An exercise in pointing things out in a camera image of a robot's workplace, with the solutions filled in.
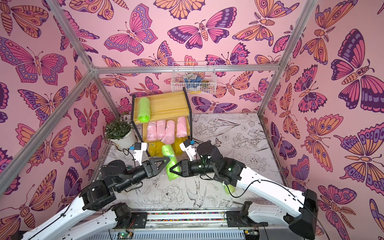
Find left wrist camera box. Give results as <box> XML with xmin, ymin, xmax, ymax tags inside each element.
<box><xmin>129</xmin><ymin>142</ymin><xmax>148</xmax><ymax>166</ymax></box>

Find potted green plant white pot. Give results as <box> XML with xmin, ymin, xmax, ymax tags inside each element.
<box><xmin>104</xmin><ymin>118</ymin><xmax>137</xmax><ymax>151</ymax></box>

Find green bag roll one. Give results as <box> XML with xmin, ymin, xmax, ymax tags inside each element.
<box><xmin>162</xmin><ymin>145</ymin><xmax>180</xmax><ymax>181</ymax></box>

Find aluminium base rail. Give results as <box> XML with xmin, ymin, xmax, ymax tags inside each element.
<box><xmin>59</xmin><ymin>208</ymin><xmax>316</xmax><ymax>240</ymax></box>

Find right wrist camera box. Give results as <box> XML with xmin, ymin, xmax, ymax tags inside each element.
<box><xmin>179</xmin><ymin>139</ymin><xmax>197</xmax><ymax>161</ymax></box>

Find blue items in basket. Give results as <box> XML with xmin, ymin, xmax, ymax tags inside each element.
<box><xmin>183</xmin><ymin>74</ymin><xmax>204</xmax><ymax>85</ymax></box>

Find green bag roll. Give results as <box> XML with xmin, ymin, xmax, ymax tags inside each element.
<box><xmin>138</xmin><ymin>97</ymin><xmax>151</xmax><ymax>123</ymax></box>

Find pink bag roll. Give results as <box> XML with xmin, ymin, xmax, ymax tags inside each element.
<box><xmin>147</xmin><ymin>122</ymin><xmax>158</xmax><ymax>141</ymax></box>
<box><xmin>156</xmin><ymin>120</ymin><xmax>167</xmax><ymax>140</ymax></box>
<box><xmin>161</xmin><ymin>120</ymin><xmax>176</xmax><ymax>145</ymax></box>
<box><xmin>177</xmin><ymin>117</ymin><xmax>188</xmax><ymax>138</ymax></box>

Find white wire wall basket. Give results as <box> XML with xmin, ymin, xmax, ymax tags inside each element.
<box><xmin>170</xmin><ymin>61</ymin><xmax>217</xmax><ymax>95</ymax></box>

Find wooden three-tier shelf black frame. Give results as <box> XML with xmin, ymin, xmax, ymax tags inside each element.
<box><xmin>131</xmin><ymin>89</ymin><xmax>193</xmax><ymax>143</ymax></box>

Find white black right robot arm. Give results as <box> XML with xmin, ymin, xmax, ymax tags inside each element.
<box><xmin>170</xmin><ymin>142</ymin><xmax>319</xmax><ymax>240</ymax></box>

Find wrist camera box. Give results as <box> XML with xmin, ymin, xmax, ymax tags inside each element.
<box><xmin>179</xmin><ymin>139</ymin><xmax>197</xmax><ymax>161</ymax></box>
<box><xmin>129</xmin><ymin>142</ymin><xmax>148</xmax><ymax>166</ymax></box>

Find yellow bag roll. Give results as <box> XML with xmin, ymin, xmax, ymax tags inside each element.
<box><xmin>156</xmin><ymin>141</ymin><xmax>164</xmax><ymax>157</ymax></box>
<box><xmin>173</xmin><ymin>138</ymin><xmax>188</xmax><ymax>156</ymax></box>
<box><xmin>148</xmin><ymin>142</ymin><xmax>157</xmax><ymax>157</ymax></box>

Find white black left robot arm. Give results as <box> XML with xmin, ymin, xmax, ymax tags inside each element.
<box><xmin>12</xmin><ymin>157</ymin><xmax>170</xmax><ymax>240</ymax></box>

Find green bag roll two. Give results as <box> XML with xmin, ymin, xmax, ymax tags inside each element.
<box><xmin>223</xmin><ymin>184</ymin><xmax>236</xmax><ymax>195</ymax></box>

